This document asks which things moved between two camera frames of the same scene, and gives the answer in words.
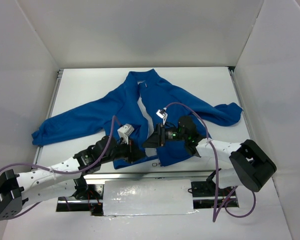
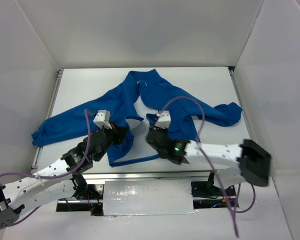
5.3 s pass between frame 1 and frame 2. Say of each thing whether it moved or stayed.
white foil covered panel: stayed
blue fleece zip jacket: moved
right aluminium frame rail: stayed
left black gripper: moved
